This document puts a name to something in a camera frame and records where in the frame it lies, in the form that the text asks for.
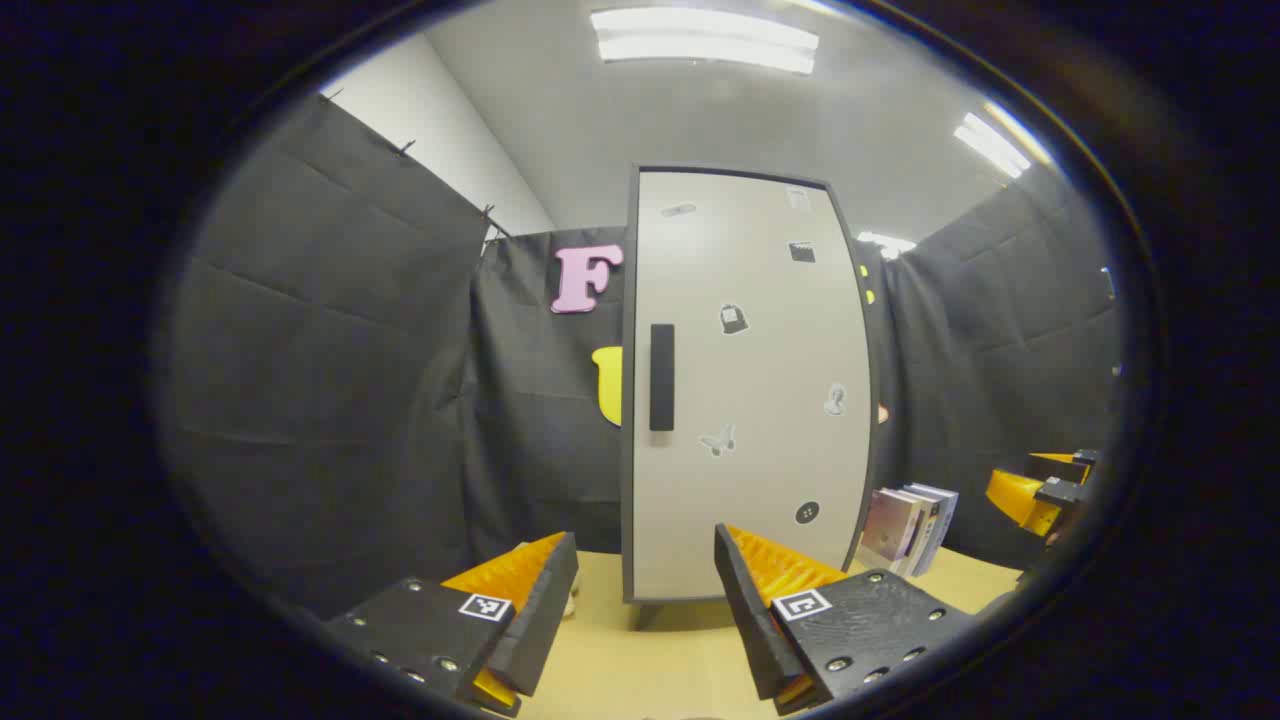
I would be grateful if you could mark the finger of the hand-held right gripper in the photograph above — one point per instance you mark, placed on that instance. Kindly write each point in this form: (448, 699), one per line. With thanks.
(1020, 495)

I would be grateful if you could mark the black backdrop cloth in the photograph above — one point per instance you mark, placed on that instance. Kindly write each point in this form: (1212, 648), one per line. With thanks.
(330, 350)

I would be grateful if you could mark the dark grey cabinet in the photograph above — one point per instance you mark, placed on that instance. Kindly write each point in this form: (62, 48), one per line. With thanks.
(627, 400)

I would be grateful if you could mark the ceiling light panel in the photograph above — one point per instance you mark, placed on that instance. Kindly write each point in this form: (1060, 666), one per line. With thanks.
(995, 145)
(705, 42)

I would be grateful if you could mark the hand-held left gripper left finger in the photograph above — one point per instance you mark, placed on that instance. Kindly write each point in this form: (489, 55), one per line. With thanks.
(535, 620)

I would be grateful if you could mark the cream plush toy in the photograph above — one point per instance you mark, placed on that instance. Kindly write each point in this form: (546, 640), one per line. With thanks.
(572, 600)

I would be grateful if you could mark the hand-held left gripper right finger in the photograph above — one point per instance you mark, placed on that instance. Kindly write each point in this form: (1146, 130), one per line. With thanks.
(745, 620)

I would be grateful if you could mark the white cover book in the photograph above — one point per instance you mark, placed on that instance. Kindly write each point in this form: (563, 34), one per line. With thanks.
(926, 535)

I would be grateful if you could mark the grey blue cover book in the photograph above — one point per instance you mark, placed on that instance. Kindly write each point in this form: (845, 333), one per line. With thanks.
(945, 520)

